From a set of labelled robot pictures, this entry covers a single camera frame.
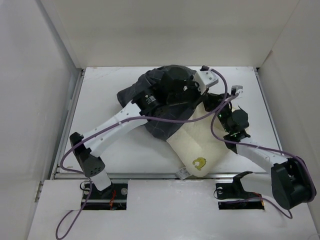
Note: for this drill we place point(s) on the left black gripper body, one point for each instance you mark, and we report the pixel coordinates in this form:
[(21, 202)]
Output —
[(190, 93)]

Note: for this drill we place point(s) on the white pillow care label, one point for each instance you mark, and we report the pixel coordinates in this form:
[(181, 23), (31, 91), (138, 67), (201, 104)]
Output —
[(183, 173)]

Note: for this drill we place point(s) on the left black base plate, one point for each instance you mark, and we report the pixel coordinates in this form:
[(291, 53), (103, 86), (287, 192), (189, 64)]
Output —
[(118, 192)]

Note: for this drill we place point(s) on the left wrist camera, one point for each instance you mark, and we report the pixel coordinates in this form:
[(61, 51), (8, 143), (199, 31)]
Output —
[(205, 78)]

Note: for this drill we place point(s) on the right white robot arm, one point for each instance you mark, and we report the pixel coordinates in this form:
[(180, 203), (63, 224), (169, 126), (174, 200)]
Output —
[(290, 181)]

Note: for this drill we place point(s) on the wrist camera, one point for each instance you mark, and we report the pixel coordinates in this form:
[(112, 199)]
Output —
[(237, 91), (205, 78)]

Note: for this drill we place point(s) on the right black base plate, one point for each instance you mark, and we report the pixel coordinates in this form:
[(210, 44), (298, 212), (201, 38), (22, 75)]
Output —
[(234, 189)]

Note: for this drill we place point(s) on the cream pillow with yellow edge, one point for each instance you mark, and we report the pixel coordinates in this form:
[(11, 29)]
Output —
[(197, 148)]

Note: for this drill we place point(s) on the dark grey checked pillowcase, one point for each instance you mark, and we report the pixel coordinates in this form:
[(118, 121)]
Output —
[(159, 129)]

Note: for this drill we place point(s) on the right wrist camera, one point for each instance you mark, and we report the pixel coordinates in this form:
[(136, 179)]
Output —
[(237, 91)]

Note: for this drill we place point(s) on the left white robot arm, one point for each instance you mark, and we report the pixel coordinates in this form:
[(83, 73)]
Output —
[(88, 148)]

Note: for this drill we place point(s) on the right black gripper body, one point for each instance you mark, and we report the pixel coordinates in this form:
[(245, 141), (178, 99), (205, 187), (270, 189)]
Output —
[(223, 113)]

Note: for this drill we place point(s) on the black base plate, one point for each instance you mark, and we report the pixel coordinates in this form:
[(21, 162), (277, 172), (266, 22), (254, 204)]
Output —
[(118, 192), (234, 189)]

